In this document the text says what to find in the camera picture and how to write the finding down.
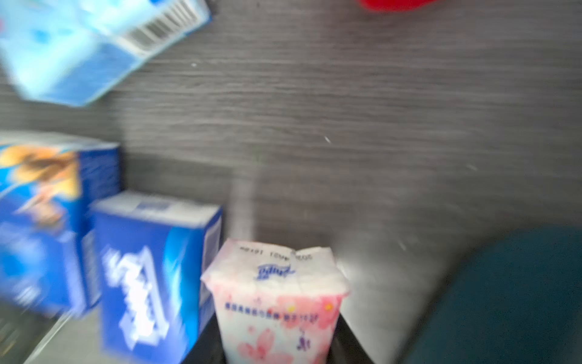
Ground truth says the dark blue Tempo tissue pack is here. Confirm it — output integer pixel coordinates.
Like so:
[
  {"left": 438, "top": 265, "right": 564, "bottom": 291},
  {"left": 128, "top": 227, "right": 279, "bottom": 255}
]
[{"left": 92, "top": 191, "right": 222, "bottom": 363}]

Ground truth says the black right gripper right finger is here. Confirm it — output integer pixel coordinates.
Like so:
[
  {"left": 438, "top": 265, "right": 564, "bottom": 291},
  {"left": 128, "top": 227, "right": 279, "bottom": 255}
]
[{"left": 330, "top": 315, "right": 374, "bottom": 364}]

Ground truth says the blue cartoon tissue pack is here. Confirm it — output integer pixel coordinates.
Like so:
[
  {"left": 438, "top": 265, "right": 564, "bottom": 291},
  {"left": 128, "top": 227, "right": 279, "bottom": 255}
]
[{"left": 1, "top": 130, "right": 121, "bottom": 316}]

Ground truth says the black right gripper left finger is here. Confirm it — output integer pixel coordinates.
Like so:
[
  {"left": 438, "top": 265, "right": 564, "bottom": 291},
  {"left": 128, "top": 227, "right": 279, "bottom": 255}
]
[{"left": 182, "top": 315, "right": 225, "bottom": 364}]

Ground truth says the red cup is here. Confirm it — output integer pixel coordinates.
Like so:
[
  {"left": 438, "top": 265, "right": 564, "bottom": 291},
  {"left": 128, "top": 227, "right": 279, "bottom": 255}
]
[{"left": 359, "top": 0, "right": 436, "bottom": 12}]

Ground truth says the black packet near left gripper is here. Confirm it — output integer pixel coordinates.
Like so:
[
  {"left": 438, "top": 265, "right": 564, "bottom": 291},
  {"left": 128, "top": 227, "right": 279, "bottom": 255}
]
[{"left": 1, "top": 302, "right": 69, "bottom": 364}]

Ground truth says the teal storage box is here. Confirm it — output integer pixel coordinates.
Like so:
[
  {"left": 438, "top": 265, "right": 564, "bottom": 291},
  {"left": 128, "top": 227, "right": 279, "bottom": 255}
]
[{"left": 399, "top": 227, "right": 581, "bottom": 363}]

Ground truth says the pink Tempo tissue pack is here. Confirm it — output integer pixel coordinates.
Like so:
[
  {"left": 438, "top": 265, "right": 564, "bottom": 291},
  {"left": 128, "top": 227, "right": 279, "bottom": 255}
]
[{"left": 201, "top": 239, "right": 350, "bottom": 363}]

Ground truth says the light blue tissue pack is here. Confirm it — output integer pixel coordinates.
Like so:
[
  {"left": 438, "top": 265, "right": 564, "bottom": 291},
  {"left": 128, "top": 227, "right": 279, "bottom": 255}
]
[{"left": 1, "top": 0, "right": 212, "bottom": 107}]

